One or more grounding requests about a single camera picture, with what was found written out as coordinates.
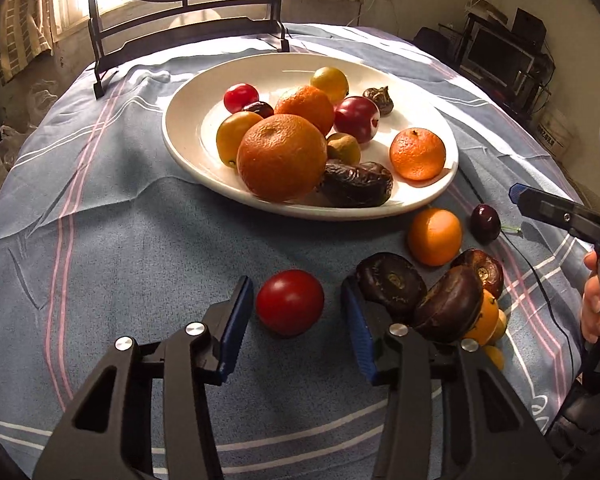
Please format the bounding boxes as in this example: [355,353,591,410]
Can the large dark red plum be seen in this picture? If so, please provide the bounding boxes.
[215,110,262,168]

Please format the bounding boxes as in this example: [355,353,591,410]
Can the blue striped tablecloth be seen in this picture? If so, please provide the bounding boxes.
[0,25,588,479]

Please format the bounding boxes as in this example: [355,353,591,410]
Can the checked curtain left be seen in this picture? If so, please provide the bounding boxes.
[0,0,53,86]

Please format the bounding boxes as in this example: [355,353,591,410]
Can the wrinkled dark date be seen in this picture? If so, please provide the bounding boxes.
[317,159,393,208]

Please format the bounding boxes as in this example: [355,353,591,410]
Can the small yellow-orange kumquat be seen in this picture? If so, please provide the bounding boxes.
[310,66,349,106]

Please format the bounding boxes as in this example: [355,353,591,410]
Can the dark red cherry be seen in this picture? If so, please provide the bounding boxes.
[242,101,274,118]

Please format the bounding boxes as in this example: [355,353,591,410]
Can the large orange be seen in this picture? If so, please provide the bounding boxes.
[237,114,327,203]

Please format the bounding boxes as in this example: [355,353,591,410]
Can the white oval plate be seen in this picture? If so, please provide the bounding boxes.
[163,53,458,221]

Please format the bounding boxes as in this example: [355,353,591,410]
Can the yellow small fruit right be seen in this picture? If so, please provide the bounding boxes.
[489,310,508,346]

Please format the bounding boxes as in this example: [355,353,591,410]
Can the black monitor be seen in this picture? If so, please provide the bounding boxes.
[460,24,535,93]

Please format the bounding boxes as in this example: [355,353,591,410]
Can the dark brown mangosteen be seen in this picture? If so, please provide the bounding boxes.
[355,252,427,312]

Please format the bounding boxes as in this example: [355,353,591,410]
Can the brown mangosteen right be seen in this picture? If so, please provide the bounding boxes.
[451,248,504,300]

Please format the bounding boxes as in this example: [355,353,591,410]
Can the small orange mandarin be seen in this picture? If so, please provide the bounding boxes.
[389,128,446,181]

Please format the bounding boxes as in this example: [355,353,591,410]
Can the dark cherry with stem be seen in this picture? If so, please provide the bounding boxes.
[469,204,502,245]

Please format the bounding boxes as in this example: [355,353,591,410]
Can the plastic bags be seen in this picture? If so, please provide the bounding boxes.
[0,79,58,191]

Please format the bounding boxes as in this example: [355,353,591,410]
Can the orange tangerine middle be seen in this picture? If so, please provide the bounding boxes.
[463,289,500,346]

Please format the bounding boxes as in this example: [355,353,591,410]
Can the white plastic bucket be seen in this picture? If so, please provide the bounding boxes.
[536,108,573,160]

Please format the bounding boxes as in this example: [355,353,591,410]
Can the round painted screen stand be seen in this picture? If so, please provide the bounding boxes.
[87,0,290,99]

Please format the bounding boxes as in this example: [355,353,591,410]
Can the black thin cable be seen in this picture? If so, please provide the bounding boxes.
[459,173,579,396]

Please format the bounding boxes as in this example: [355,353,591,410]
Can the yellow lemon fruit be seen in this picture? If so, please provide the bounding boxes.
[482,344,505,370]

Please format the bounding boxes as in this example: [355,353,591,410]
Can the dried brown fruit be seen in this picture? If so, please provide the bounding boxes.
[363,86,394,117]

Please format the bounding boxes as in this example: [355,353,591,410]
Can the yellow-green small fruit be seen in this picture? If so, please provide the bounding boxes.
[326,132,361,165]

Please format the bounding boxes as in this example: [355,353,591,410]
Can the person right hand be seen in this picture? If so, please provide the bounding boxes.
[581,252,600,344]

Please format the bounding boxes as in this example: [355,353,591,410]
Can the dark glossy chestnut fruit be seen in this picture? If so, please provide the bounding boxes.
[412,266,483,344]

